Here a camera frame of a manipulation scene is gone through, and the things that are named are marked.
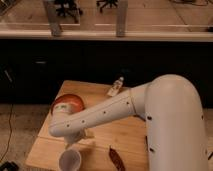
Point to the black office chair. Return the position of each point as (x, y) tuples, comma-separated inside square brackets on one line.
[(66, 6), (106, 2)]

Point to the small white tube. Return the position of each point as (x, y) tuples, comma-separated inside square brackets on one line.
[(114, 90)]

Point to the grey table leg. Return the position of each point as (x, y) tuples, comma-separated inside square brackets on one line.
[(121, 18), (52, 17)]

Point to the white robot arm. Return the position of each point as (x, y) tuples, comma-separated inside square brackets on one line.
[(172, 109)]

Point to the red ceramic bowl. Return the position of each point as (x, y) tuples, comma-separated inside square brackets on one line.
[(68, 100)]

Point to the wooden table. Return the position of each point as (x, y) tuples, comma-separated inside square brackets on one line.
[(126, 136)]

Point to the left grey table leg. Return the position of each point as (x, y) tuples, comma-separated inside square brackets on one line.
[(52, 17)]

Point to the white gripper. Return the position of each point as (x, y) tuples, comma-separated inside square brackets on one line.
[(74, 138)]

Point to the right grey table leg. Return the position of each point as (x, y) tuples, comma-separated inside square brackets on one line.
[(121, 18)]

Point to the black device on floor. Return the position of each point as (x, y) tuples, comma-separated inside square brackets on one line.
[(9, 166)]

